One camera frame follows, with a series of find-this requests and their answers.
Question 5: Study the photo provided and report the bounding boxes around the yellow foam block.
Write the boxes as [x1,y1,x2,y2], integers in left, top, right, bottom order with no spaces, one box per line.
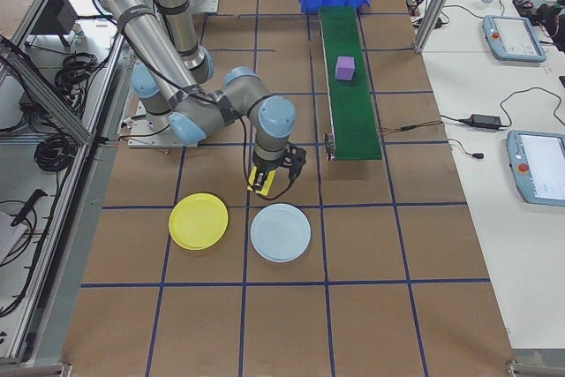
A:
[245,166,278,198]

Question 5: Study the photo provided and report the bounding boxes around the purple foam block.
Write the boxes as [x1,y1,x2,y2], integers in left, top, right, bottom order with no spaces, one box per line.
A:
[335,56,357,82]

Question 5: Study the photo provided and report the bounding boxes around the light blue round plate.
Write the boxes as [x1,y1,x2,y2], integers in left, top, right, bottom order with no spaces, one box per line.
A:
[250,203,312,263]

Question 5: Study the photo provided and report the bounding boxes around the yellow round plate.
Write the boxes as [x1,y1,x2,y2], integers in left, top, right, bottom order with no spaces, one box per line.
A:
[169,192,230,252]

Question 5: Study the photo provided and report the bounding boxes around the green belt conveyor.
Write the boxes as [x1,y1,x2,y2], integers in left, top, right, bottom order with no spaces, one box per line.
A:
[318,5,384,164]

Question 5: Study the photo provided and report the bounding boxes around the small electronics circuit board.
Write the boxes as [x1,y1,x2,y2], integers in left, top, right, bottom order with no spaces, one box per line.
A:
[405,0,428,19]

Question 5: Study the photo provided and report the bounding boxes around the black power adapter brick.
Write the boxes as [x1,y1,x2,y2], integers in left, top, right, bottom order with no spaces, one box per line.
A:
[467,114,503,128]

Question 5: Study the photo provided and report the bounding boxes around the white paper sheet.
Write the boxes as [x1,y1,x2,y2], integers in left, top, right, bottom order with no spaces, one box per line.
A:
[0,210,33,264]

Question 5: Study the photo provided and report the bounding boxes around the light blue teach pendant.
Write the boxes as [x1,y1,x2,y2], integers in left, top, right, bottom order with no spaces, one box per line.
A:
[481,14,547,64]
[506,129,565,207]

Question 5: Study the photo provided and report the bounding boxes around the bystander dark clothed body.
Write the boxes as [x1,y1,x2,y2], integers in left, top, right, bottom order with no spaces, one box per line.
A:
[535,2,565,41]

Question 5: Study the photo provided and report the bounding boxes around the red brown conveyor wires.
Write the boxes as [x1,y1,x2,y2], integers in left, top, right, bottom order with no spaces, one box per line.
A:
[377,122,442,134]

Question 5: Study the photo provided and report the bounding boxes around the black coiled cable bundle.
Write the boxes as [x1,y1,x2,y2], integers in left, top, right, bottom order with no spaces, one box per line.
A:
[34,135,75,174]
[53,52,110,96]

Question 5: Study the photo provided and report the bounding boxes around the black handle tool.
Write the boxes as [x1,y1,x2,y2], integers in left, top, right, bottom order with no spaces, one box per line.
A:
[11,189,49,228]

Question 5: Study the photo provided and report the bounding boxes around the slanted aluminium profile post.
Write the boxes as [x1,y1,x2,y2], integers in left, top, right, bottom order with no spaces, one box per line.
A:
[412,0,464,55]

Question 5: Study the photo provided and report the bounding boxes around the V-shaped aluminium bar frame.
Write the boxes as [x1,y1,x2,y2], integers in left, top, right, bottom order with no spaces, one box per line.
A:
[0,0,133,367]

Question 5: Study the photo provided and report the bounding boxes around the black box inside frame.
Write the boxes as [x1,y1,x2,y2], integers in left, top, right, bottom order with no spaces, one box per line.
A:
[26,0,81,47]

